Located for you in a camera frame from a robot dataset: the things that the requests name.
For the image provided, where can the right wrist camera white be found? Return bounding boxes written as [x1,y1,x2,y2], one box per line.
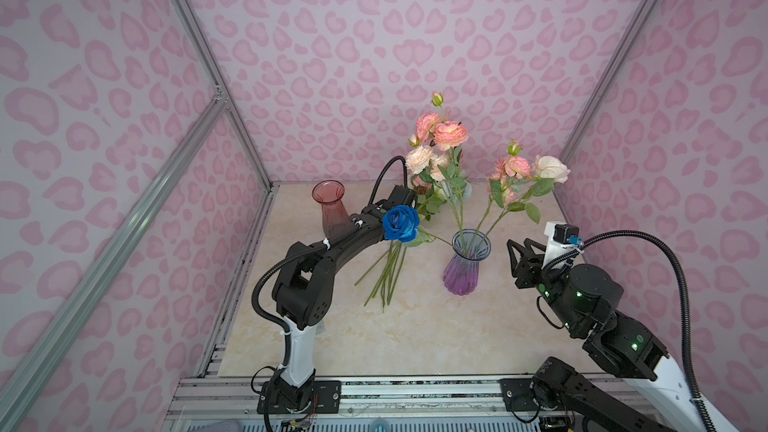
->
[543,221,581,265]

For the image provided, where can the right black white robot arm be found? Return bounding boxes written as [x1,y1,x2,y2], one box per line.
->
[507,230,735,431]

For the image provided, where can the red glass vase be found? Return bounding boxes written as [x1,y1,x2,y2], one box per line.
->
[312,180,351,238]

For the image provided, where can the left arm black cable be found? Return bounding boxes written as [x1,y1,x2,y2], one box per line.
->
[367,155,409,206]

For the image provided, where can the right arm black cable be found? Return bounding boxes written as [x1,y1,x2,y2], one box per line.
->
[542,229,718,432]

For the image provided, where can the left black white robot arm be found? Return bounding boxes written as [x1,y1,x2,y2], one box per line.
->
[251,185,420,416]

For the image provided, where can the white rose stem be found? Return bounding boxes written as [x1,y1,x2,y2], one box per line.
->
[507,156,570,224]

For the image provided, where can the blue rose stem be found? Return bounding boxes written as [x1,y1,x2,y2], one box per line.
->
[382,205,437,248]

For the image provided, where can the large pink spray rose stem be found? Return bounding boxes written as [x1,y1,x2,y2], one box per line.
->
[413,91,470,205]

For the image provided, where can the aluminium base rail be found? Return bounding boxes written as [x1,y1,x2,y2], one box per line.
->
[160,371,685,432]

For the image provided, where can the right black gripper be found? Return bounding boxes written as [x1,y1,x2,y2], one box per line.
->
[503,237,590,335]

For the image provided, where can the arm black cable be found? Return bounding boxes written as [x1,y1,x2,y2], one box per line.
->
[367,155,409,206]
[542,229,718,432]

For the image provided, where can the cream peach rose stem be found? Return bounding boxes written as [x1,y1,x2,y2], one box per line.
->
[406,135,469,228]

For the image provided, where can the purple blue glass vase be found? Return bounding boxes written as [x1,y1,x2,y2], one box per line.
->
[443,229,492,296]

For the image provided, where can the diagonal aluminium frame bar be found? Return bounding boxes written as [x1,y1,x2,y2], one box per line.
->
[1,98,228,431]

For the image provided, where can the pile of pink roses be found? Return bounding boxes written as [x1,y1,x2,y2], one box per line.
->
[355,173,471,308]

